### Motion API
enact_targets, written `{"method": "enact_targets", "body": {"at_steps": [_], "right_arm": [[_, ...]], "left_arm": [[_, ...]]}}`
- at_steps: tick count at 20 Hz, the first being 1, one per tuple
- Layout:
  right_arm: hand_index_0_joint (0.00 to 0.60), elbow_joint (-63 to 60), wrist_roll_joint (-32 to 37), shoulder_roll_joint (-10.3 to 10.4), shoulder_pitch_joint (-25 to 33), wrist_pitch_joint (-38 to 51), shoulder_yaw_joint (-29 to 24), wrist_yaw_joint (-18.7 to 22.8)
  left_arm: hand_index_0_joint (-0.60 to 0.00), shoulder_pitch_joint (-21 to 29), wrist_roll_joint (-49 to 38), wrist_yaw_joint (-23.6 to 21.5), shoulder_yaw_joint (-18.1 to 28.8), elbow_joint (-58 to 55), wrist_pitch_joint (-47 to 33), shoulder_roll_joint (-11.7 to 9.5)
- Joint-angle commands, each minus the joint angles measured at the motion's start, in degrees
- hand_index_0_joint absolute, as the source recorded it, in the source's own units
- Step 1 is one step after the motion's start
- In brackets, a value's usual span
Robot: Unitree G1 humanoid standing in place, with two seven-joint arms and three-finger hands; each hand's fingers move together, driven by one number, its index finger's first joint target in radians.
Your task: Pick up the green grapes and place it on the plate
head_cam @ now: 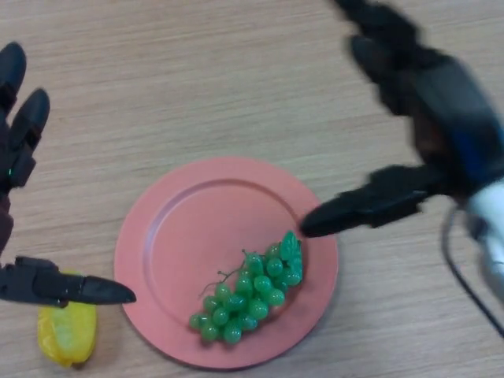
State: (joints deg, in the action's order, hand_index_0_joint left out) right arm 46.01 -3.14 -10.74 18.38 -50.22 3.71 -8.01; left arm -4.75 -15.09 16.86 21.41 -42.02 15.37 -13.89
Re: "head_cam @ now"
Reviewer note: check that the yellow starfruit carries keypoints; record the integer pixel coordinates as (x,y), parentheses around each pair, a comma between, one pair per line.
(67,334)

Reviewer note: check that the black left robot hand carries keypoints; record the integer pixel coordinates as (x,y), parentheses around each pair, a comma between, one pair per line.
(10,165)

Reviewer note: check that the pink round plate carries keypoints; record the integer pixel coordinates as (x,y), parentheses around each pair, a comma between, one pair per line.
(185,244)

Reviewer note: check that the green grapes bunch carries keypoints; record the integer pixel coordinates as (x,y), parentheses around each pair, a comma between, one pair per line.
(252,291)

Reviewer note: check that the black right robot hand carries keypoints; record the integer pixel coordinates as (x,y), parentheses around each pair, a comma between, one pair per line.
(445,110)

